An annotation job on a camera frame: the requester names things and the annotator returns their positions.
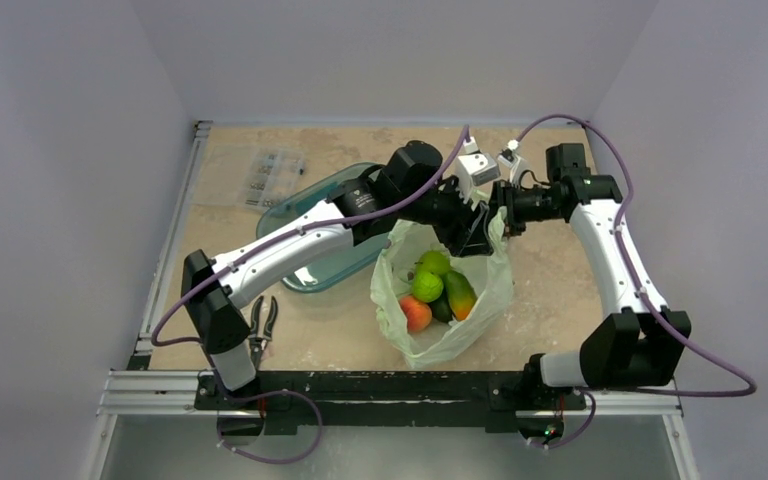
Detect dark green fake avocado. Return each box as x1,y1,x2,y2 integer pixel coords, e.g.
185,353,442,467
428,296,454,323

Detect aluminium frame rail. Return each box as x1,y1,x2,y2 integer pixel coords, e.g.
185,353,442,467
98,120,213,415

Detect green fake lime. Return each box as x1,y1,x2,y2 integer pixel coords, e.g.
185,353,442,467
412,270,444,303

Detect light green plastic bag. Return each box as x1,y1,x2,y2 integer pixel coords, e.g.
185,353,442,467
370,209,514,369

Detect teal plastic bin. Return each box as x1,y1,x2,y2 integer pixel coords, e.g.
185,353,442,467
256,162,392,295

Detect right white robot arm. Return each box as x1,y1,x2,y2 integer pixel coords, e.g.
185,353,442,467
491,140,691,407

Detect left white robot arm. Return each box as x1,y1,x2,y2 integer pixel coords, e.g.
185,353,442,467
182,138,499,409

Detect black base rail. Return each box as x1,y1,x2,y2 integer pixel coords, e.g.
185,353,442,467
194,371,586,436

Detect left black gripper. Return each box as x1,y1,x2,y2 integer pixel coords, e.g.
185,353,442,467
398,175,493,257

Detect green fake apple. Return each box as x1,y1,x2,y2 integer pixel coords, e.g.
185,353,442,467
416,250,451,276

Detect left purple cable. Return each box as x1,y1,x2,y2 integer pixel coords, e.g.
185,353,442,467
152,124,473,399

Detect green orange fake mango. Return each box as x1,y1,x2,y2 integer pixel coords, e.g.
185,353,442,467
442,270,477,321

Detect black handled pliers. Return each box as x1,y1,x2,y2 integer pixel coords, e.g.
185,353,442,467
248,295,279,370

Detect orange fake peach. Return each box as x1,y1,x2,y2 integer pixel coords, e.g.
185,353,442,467
399,295,433,333

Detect purple cable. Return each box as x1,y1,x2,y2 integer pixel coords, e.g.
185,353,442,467
516,113,758,399
152,124,473,399

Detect clear plastic organizer box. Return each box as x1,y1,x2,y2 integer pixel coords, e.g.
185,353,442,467
192,144,306,211

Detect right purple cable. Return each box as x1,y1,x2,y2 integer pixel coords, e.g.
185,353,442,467
516,113,758,399

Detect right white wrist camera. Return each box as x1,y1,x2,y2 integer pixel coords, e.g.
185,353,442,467
496,139,530,185

